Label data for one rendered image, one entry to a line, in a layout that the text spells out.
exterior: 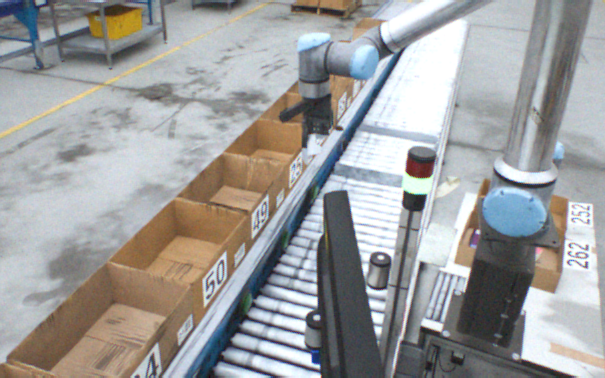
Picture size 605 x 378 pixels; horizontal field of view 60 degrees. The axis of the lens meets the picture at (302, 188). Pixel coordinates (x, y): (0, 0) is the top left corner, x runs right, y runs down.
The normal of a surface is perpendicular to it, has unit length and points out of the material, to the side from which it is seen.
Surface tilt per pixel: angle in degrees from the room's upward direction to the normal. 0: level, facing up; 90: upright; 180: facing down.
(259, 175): 89
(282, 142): 89
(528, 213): 98
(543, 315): 0
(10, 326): 0
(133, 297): 89
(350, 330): 14
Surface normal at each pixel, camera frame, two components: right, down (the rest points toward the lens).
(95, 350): 0.04, -0.86
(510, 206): -0.48, 0.55
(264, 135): -0.30, 0.47
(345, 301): -0.20, -0.84
